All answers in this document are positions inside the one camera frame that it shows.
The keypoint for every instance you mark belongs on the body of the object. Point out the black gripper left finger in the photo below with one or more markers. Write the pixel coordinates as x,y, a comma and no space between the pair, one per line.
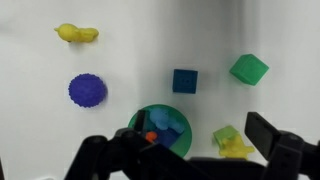
139,125

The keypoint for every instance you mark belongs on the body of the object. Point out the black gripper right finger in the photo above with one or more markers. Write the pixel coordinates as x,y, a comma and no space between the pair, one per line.
261,133

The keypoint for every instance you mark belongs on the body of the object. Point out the yellow star-shaped rubber toy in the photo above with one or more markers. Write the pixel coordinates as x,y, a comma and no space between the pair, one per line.
235,148

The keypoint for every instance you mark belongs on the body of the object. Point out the orange hippo toy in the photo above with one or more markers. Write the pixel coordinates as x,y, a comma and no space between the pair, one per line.
151,136

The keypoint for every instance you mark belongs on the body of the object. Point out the light blue dinosaur toy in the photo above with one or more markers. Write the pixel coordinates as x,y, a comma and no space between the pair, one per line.
163,121

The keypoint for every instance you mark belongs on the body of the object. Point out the blue block in bowl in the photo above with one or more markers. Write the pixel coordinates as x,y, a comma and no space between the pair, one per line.
166,137

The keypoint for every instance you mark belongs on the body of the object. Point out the lime green block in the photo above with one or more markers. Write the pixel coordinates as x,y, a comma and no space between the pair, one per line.
224,133

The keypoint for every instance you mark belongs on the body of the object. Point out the green bowl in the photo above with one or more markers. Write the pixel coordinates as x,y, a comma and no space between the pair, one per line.
183,144

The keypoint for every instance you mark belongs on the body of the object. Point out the dark blue cube block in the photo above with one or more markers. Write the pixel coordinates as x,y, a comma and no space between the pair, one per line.
184,81

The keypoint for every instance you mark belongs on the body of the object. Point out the green cube block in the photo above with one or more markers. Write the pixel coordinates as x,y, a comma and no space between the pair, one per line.
249,69

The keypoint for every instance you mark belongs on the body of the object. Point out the yellow rubber duck toy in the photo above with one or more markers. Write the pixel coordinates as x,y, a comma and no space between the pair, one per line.
71,33

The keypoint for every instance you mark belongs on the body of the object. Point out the purple spiky ball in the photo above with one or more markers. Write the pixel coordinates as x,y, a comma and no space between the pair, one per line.
87,90

